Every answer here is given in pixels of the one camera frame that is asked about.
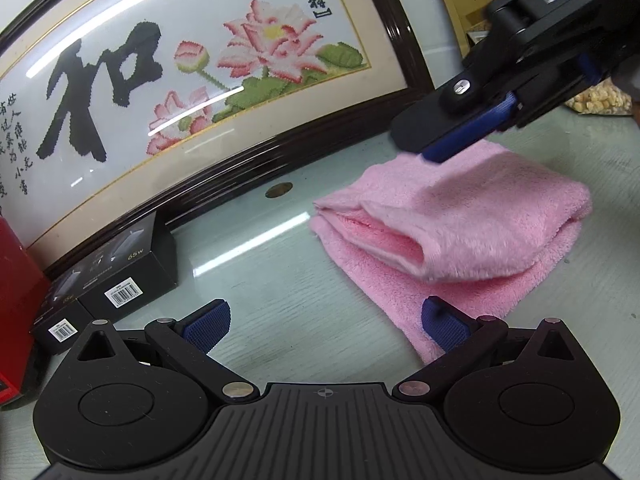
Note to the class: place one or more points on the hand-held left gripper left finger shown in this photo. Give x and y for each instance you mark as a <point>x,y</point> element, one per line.
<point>207,325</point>

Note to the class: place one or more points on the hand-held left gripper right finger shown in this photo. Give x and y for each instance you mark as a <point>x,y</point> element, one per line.
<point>445,329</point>

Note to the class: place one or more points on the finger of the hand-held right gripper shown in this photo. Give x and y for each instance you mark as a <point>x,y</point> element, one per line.
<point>452,120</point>
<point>555,92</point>

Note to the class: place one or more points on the pink towel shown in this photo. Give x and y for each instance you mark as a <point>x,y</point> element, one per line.
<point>450,240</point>

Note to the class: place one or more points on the bag of yellow kernels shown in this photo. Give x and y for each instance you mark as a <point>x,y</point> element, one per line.
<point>597,100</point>

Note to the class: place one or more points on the black charger box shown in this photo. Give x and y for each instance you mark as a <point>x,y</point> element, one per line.
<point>62,325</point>
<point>130,280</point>

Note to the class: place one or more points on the round brass disc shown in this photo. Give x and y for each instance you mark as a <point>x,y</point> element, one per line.
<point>278,190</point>

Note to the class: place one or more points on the red blender base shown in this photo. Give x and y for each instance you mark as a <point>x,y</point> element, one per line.
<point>20,310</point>

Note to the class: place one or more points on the framed cross-stitch lotus picture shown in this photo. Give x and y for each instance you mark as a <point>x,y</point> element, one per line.
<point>150,85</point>

